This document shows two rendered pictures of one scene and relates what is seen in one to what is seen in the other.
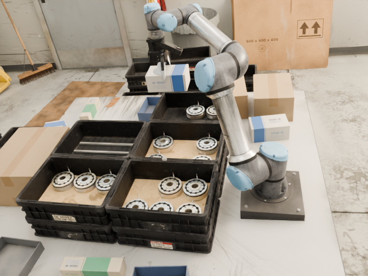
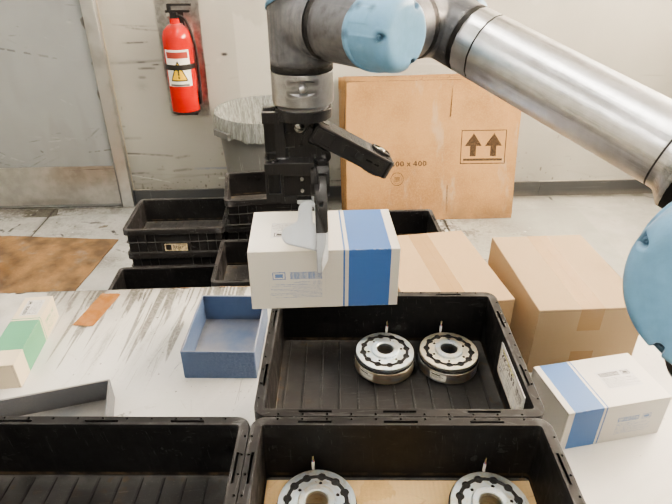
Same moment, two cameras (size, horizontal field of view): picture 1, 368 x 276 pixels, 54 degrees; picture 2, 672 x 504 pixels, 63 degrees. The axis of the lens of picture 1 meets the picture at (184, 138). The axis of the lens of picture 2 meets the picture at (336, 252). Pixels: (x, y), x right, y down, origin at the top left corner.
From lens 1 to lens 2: 1.13 m
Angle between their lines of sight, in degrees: 15
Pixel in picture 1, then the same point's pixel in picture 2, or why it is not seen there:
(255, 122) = (565, 387)
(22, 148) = not seen: outside the picture
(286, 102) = (624, 320)
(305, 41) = (475, 168)
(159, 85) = (297, 285)
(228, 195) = not seen: outside the picture
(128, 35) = (126, 144)
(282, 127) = (651, 403)
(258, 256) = not seen: outside the picture
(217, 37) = (638, 98)
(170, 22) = (407, 28)
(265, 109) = (565, 339)
